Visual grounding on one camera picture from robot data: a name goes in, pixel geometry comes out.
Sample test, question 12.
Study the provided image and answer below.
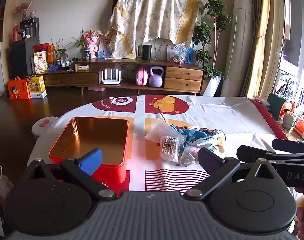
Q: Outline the blue plastic item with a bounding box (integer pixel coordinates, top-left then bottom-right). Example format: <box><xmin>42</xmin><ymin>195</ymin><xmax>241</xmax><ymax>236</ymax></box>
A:
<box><xmin>184</xmin><ymin>47</ymin><xmax>195</xmax><ymax>64</ymax></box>

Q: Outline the yellow gift box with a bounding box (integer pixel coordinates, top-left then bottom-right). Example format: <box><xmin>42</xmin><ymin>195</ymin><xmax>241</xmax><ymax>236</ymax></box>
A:
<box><xmin>27</xmin><ymin>75</ymin><xmax>48</xmax><ymax>99</ymax></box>

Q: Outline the pink case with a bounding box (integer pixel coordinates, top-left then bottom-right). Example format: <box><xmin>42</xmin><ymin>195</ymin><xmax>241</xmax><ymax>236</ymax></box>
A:
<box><xmin>136</xmin><ymin>67</ymin><xmax>149</xmax><ymax>87</ymax></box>

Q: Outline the orange white container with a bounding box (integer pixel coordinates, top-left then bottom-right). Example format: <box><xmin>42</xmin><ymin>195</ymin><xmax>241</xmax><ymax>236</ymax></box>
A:
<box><xmin>293</xmin><ymin>119</ymin><xmax>304</xmax><ymax>140</ymax></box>

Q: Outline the clear plastic bag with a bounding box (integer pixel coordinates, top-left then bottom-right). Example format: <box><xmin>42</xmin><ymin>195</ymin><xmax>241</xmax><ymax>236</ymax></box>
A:
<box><xmin>144</xmin><ymin>118</ymin><xmax>185</xmax><ymax>146</ymax></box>
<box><xmin>171</xmin><ymin>43</ymin><xmax>187</xmax><ymax>64</ymax></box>

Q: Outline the grey plastic bag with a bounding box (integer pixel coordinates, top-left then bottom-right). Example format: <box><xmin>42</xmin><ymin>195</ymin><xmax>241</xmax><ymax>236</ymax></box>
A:
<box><xmin>0</xmin><ymin>172</ymin><xmax>15</xmax><ymax>238</ymax></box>

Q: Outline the small clear pouch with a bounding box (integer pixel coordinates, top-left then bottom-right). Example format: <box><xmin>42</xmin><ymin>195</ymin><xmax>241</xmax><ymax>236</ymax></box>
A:
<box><xmin>178</xmin><ymin>145</ymin><xmax>200</xmax><ymax>167</ymax></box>

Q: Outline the yellow curtain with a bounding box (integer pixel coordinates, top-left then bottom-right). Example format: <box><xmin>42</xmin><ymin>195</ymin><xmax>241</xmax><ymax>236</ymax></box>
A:
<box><xmin>245</xmin><ymin>0</ymin><xmax>275</xmax><ymax>99</ymax></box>

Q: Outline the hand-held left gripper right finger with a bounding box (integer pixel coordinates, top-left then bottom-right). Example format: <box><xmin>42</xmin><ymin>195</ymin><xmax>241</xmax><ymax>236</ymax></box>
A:
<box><xmin>183</xmin><ymin>147</ymin><xmax>290</xmax><ymax>201</ymax></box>

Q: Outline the pale green mug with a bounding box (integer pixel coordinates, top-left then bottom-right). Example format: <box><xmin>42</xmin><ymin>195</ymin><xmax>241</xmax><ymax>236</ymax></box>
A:
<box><xmin>283</xmin><ymin>111</ymin><xmax>297</xmax><ymax>130</ymax></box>

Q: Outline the brown bead bracelet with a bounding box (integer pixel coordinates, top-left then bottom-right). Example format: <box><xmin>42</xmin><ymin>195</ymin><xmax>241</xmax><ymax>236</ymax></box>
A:
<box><xmin>199</xmin><ymin>127</ymin><xmax>224</xmax><ymax>135</ymax></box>

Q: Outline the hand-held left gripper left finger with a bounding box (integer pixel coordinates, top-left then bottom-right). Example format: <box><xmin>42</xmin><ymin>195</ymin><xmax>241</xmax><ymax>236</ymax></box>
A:
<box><xmin>25</xmin><ymin>147</ymin><xmax>117</xmax><ymax>201</ymax></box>

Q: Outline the yellow brown cereal box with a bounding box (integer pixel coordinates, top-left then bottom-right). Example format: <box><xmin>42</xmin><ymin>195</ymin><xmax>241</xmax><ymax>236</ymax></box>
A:
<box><xmin>33</xmin><ymin>52</ymin><xmax>48</xmax><ymax>74</ymax></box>

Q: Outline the orange stool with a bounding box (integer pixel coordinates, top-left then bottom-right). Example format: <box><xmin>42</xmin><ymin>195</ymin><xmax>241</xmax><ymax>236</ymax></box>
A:
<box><xmin>280</xmin><ymin>100</ymin><xmax>296</xmax><ymax>119</ymax></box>

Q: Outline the white router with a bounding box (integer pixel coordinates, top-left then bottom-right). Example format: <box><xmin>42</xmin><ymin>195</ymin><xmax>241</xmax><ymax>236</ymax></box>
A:
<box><xmin>101</xmin><ymin>69</ymin><xmax>122</xmax><ymax>85</ymax></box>

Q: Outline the thin black cord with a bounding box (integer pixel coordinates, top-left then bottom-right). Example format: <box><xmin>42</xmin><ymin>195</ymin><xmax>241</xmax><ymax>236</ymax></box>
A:
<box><xmin>156</xmin><ymin>100</ymin><xmax>168</xmax><ymax>123</ymax></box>

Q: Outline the potted orchid plant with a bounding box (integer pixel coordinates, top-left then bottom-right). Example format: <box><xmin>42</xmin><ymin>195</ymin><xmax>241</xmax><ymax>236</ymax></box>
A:
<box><xmin>72</xmin><ymin>29</ymin><xmax>91</xmax><ymax>60</ymax></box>

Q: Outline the grey scalloped decor panel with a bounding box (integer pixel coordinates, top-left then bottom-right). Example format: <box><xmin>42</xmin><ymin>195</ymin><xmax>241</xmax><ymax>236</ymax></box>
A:
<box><xmin>143</xmin><ymin>38</ymin><xmax>176</xmax><ymax>61</ymax></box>

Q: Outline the black speaker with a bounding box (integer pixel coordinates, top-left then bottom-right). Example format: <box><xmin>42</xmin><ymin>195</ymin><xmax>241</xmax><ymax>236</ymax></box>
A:
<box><xmin>142</xmin><ymin>44</ymin><xmax>152</xmax><ymax>60</ymax></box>

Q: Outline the pink doll bouquet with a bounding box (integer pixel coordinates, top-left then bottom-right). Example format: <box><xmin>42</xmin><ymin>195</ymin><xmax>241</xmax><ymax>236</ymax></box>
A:
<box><xmin>84</xmin><ymin>29</ymin><xmax>100</xmax><ymax>59</ymax></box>

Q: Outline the black mini fridge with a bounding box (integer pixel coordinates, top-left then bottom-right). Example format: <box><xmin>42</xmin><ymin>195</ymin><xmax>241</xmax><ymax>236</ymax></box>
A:
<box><xmin>9</xmin><ymin>37</ymin><xmax>40</xmax><ymax>79</ymax></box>

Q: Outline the blue cloth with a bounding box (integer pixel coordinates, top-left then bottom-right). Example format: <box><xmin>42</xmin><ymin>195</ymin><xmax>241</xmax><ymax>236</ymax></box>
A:
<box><xmin>171</xmin><ymin>124</ymin><xmax>210</xmax><ymax>146</ymax></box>

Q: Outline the orange gift box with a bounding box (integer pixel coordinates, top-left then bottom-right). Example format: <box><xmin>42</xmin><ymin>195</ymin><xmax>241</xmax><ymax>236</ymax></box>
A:
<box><xmin>7</xmin><ymin>77</ymin><xmax>32</xmax><ymax>100</ymax></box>

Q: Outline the floral cloth cover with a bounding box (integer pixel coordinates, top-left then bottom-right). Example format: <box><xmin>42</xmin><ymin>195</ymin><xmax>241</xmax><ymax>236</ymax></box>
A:
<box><xmin>108</xmin><ymin>0</ymin><xmax>205</xmax><ymax>59</ymax></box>

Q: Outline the crumpled clear plastic bag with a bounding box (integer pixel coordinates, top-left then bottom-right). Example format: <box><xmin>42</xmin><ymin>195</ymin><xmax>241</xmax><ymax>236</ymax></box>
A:
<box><xmin>171</xmin><ymin>43</ymin><xmax>187</xmax><ymax>64</ymax></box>

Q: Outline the green container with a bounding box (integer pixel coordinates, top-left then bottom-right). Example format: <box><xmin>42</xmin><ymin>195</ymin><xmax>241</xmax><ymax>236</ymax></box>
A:
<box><xmin>267</xmin><ymin>92</ymin><xmax>288</xmax><ymax>120</ymax></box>

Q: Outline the orange paper bag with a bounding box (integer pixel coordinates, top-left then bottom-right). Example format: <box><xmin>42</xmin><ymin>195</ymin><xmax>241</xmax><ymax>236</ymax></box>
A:
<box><xmin>47</xmin><ymin>44</ymin><xmax>55</xmax><ymax>63</ymax></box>

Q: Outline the vase with pink flowers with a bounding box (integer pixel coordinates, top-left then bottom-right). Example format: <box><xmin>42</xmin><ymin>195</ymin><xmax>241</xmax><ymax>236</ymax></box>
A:
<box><xmin>14</xmin><ymin>0</ymin><xmax>40</xmax><ymax>22</ymax></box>

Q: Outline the wooden TV cabinet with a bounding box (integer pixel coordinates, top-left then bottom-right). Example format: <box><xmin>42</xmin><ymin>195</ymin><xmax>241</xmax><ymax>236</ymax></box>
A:
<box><xmin>40</xmin><ymin>59</ymin><xmax>205</xmax><ymax>96</ymax></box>

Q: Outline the small potted plant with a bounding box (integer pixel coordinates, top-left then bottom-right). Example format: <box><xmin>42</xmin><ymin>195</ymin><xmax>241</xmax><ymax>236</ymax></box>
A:
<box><xmin>52</xmin><ymin>38</ymin><xmax>72</xmax><ymax>67</ymax></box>

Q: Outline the cotton swab packet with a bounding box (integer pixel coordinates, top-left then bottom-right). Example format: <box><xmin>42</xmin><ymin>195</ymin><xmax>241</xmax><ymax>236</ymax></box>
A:
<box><xmin>160</xmin><ymin>135</ymin><xmax>180</xmax><ymax>163</ymax></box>

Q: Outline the picture frame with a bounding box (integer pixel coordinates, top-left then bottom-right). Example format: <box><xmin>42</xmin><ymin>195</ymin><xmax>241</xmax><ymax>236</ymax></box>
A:
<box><xmin>98</xmin><ymin>39</ymin><xmax>112</xmax><ymax>58</ymax></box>

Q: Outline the black coffee machine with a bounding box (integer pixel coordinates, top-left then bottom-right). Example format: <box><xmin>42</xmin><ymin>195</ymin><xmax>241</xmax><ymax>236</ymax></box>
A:
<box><xmin>19</xmin><ymin>18</ymin><xmax>40</xmax><ymax>39</ymax></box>

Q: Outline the printed tablecloth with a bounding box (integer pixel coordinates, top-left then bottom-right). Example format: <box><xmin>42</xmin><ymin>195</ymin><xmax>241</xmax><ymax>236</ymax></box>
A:
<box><xmin>27</xmin><ymin>94</ymin><xmax>290</xmax><ymax>193</ymax></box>

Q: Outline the purple kettlebell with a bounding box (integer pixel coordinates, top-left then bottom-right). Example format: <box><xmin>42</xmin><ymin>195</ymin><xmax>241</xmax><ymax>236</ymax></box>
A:
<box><xmin>149</xmin><ymin>66</ymin><xmax>164</xmax><ymax>88</ymax></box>

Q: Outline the covered standing air conditioner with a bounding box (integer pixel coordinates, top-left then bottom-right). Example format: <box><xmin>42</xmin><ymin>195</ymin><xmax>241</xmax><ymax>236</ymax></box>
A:
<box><xmin>221</xmin><ymin>0</ymin><xmax>255</xmax><ymax>97</ymax></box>

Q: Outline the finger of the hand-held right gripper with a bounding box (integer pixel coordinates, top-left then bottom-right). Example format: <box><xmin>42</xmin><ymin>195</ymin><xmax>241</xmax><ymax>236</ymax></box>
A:
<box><xmin>237</xmin><ymin>145</ymin><xmax>304</xmax><ymax>166</ymax></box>
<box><xmin>272</xmin><ymin>139</ymin><xmax>304</xmax><ymax>153</ymax></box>

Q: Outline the tall potted plant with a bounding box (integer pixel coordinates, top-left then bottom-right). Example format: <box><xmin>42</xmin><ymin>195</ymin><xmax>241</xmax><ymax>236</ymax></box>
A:
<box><xmin>192</xmin><ymin>0</ymin><xmax>231</xmax><ymax>97</ymax></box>

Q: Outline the red tin box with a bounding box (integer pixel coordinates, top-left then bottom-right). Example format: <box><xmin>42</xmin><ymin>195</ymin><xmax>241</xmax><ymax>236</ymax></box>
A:
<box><xmin>49</xmin><ymin>116</ymin><xmax>130</xmax><ymax>184</ymax></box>

